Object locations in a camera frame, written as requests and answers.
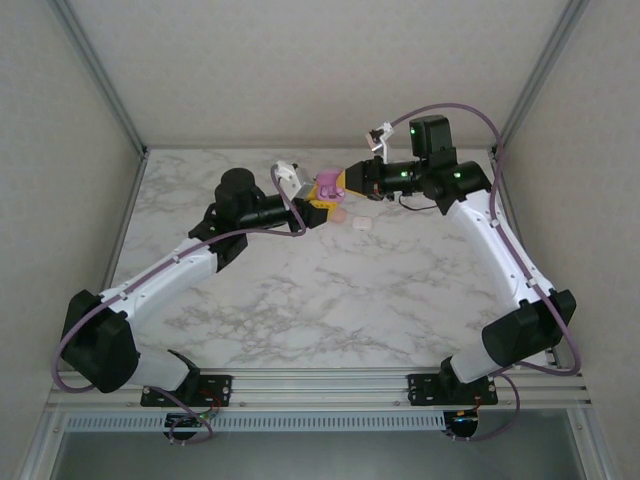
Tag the pink clay disc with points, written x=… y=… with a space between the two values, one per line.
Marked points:
x=340 y=216

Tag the purple clay lump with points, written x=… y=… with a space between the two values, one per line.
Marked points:
x=327 y=179

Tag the white clay piece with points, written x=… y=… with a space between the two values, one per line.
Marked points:
x=361 y=222

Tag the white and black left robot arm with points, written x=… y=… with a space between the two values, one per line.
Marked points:
x=165 y=265

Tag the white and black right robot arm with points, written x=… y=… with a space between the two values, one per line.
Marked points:
x=492 y=250

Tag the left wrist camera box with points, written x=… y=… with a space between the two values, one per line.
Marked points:
x=300 y=185

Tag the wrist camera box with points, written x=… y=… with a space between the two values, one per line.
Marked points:
x=382 y=142
x=300 y=185

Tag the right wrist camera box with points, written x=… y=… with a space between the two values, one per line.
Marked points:
x=382 y=142

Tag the aluminium frame post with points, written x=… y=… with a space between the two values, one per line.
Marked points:
x=104 y=75
x=537 y=75

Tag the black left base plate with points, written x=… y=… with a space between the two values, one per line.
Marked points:
x=220 y=387

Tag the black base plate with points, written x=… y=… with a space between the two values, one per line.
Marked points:
x=422 y=390
x=220 y=387

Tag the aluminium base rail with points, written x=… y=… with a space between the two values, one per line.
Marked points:
x=320 y=387

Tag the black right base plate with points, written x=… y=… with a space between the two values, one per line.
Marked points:
x=422 y=390

